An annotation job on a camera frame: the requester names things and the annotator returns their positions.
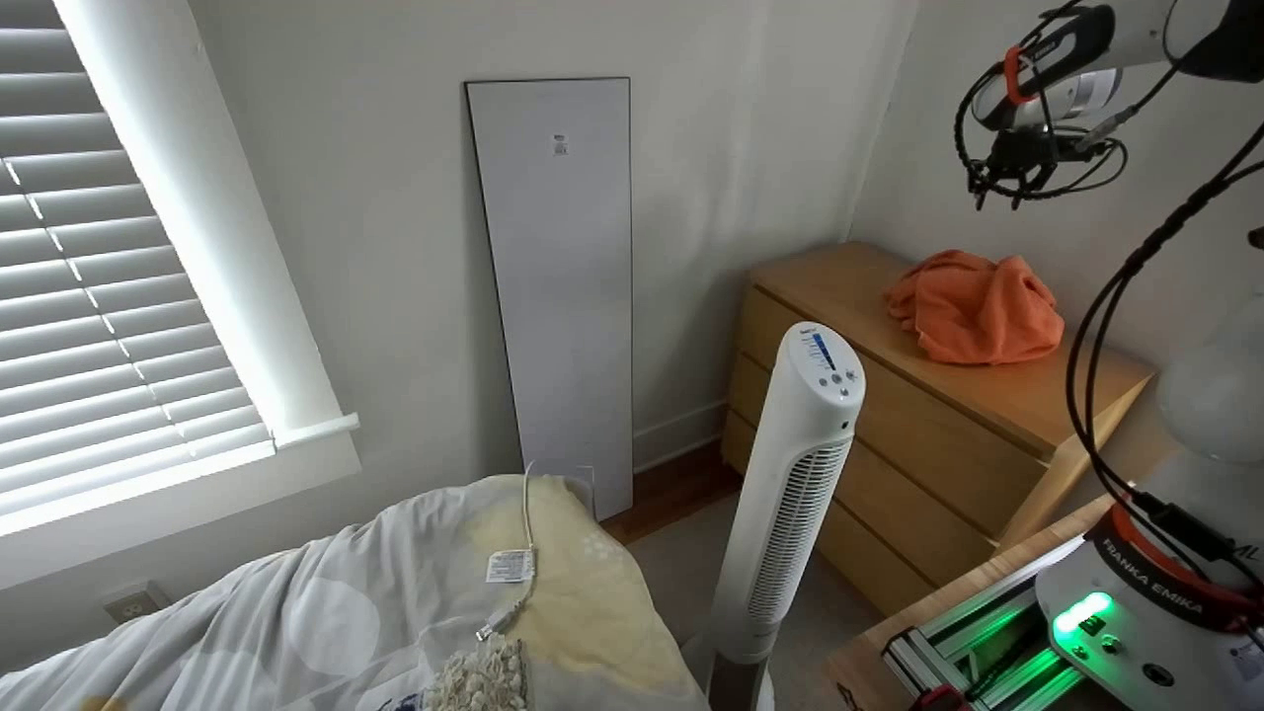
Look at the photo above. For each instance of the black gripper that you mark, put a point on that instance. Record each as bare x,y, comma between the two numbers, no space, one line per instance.
1033,153

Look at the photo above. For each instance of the orange towel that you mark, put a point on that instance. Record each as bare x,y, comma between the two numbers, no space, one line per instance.
980,319

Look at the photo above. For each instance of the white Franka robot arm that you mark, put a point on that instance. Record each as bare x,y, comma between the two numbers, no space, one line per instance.
1186,633

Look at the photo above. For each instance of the light wooden dresser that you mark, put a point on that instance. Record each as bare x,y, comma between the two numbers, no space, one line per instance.
950,419

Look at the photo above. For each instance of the white tower fan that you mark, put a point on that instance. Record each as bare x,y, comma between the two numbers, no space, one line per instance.
792,499

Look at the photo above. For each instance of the white leaning panel board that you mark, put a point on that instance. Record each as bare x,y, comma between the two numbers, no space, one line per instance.
556,290

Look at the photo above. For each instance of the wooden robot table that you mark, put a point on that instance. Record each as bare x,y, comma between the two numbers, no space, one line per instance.
868,661

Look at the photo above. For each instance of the cream knit blanket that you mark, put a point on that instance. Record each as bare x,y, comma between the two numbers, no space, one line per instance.
480,678

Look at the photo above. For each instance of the white yellow patterned duvet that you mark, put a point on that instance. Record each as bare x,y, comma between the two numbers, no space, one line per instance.
263,617

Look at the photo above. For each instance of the white window sill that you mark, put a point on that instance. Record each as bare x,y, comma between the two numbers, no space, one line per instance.
199,494

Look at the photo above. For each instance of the white window blinds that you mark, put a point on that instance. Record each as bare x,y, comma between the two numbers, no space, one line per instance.
106,290

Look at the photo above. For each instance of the aluminium frame with green light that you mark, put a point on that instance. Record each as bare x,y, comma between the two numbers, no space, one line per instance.
972,644

